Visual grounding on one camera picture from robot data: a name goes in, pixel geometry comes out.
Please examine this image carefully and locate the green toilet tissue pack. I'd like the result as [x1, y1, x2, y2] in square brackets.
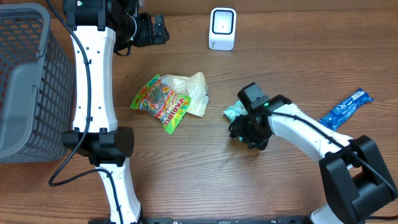
[223, 100, 248, 122]

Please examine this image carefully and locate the colourful Haribo candy bag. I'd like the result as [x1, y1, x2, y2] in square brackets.
[130, 75, 191, 134]

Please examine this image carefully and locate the beige snack bag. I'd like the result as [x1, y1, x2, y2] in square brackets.
[160, 72, 209, 117]

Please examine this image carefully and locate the blue wafer bar wrapper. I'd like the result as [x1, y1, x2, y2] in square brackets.
[318, 88, 374, 131]

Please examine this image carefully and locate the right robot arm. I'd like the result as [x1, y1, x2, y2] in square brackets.
[228, 83, 397, 223]

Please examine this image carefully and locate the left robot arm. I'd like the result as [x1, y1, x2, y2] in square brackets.
[62, 0, 170, 223]

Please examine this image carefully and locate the white barcode scanner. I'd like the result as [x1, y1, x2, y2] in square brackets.
[208, 7, 237, 51]

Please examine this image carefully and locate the grey plastic mesh basket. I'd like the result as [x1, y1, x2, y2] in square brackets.
[1, 3, 75, 164]

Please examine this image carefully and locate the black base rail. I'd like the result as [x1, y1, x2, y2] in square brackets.
[88, 216, 365, 224]

